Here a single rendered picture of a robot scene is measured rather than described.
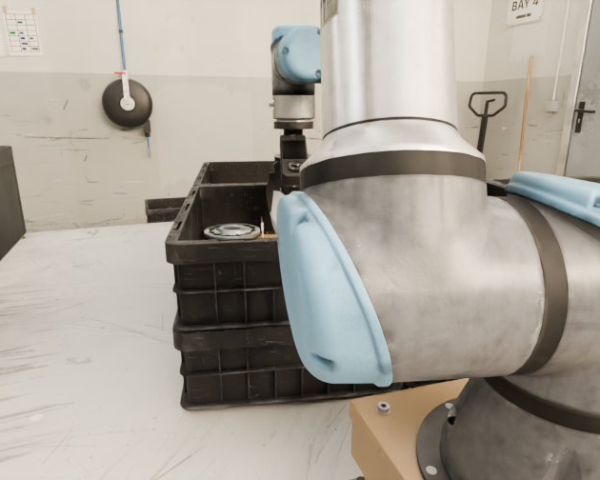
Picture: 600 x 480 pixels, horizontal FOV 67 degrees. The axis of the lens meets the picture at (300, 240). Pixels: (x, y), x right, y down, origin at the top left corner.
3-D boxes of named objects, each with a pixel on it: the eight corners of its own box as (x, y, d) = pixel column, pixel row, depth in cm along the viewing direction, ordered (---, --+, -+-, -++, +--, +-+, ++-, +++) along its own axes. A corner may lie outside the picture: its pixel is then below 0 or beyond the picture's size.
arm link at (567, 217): (721, 412, 28) (802, 197, 24) (522, 428, 26) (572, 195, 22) (580, 321, 39) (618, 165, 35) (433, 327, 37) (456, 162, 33)
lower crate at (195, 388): (408, 400, 61) (413, 318, 57) (177, 421, 56) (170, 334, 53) (339, 287, 98) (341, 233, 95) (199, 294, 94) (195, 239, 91)
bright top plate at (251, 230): (262, 239, 78) (262, 235, 78) (203, 242, 77) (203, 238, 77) (257, 225, 88) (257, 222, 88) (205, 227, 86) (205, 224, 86)
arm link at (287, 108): (316, 95, 76) (268, 94, 76) (316, 123, 77) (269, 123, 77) (313, 96, 83) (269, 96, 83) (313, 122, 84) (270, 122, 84)
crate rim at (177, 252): (419, 253, 55) (420, 234, 54) (164, 265, 51) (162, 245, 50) (342, 193, 93) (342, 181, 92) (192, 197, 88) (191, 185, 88)
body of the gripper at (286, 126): (312, 184, 89) (312, 120, 86) (315, 191, 81) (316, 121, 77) (273, 184, 89) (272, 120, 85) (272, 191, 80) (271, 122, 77)
